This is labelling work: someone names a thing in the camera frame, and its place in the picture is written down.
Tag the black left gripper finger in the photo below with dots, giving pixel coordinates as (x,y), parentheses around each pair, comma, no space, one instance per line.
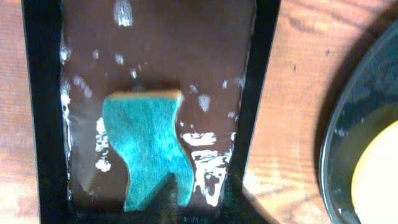
(164,207)

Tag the green and yellow sponge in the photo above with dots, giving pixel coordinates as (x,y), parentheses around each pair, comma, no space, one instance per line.
(141,129)

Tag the yellow plate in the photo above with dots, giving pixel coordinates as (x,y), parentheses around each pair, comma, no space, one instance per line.
(374,183)

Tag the black rectangular water tray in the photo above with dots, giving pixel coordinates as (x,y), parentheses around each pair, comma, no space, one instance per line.
(79,52)

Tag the round black tray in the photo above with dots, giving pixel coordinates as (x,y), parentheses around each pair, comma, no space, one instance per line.
(367,105)

